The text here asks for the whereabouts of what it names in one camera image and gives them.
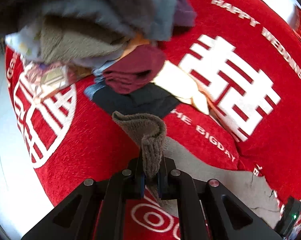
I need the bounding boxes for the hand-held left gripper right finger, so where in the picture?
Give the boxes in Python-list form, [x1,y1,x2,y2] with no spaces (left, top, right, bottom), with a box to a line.
[157,157,284,240]

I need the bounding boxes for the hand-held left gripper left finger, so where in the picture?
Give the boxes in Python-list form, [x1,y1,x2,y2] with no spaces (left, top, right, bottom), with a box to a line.
[22,156,145,240]

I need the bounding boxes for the grey knitted garment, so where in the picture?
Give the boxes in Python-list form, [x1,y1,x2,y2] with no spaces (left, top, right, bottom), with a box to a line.
[112,111,281,228]

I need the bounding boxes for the red printed blanket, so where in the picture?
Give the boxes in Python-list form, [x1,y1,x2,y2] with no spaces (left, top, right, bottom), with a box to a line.
[4,0,301,240]

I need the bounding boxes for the black garment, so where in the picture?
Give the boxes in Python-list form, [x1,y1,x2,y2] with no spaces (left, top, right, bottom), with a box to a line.
[92,82,181,119]

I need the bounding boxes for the cream garment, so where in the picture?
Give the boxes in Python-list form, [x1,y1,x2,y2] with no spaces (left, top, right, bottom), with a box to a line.
[153,61,211,115]

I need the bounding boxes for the blue denim garment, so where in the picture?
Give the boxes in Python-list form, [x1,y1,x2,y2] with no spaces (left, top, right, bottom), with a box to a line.
[84,61,109,101]

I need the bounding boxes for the maroon garment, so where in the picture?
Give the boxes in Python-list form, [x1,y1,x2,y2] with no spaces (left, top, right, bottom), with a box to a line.
[102,44,166,95]

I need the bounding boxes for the patterned pale cloth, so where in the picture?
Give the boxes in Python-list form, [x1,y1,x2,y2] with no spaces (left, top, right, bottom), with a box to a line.
[5,24,78,101]

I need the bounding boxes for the olive-brown fleece garment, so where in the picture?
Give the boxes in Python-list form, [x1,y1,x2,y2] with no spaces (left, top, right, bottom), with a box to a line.
[39,17,132,65]

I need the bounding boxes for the purple garment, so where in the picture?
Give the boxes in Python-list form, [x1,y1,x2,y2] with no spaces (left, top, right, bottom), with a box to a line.
[175,0,197,28]

